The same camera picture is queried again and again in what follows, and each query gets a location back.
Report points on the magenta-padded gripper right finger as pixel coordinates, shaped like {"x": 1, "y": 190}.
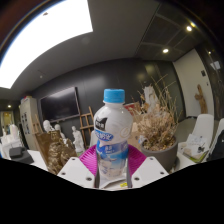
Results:
{"x": 137, "y": 163}

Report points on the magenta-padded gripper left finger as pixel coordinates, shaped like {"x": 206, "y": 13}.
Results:
{"x": 86, "y": 163}

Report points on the white blue-capped drink bottle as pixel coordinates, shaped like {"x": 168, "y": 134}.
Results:
{"x": 112, "y": 133}

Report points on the grey pot with dried plant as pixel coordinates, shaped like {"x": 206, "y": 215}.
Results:
{"x": 160, "y": 155}

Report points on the white plaster standing figure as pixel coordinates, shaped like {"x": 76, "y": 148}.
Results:
{"x": 78, "y": 140}

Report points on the brown cardboard box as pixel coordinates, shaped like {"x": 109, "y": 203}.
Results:
{"x": 135, "y": 133}

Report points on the brown relief sculpture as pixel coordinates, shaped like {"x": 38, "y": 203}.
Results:
{"x": 55, "y": 151}

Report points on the wooden easel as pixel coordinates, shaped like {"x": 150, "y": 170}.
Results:
{"x": 87, "y": 125}

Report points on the white plaster bust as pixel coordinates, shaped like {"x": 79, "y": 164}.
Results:
{"x": 47, "y": 126}

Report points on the red cardboard box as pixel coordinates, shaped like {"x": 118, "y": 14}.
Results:
{"x": 130, "y": 107}

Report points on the stack of papers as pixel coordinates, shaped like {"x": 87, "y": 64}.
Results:
{"x": 195, "y": 145}

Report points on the black box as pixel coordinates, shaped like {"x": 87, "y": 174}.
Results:
{"x": 20, "y": 154}

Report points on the tall white plaster statue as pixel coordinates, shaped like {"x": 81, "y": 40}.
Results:
{"x": 150, "y": 96}

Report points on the white cabinet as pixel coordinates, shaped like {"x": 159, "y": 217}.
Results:
{"x": 28, "y": 120}

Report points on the wooden figure sculpture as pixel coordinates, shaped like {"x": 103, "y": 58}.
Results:
{"x": 201, "y": 98}

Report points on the round ceiling spotlight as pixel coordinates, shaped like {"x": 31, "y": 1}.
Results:
{"x": 189, "y": 28}
{"x": 165, "y": 50}

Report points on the bright ceiling light panel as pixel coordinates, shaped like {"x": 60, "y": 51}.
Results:
{"x": 43, "y": 40}

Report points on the black wall screen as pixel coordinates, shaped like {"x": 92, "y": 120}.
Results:
{"x": 60, "y": 105}

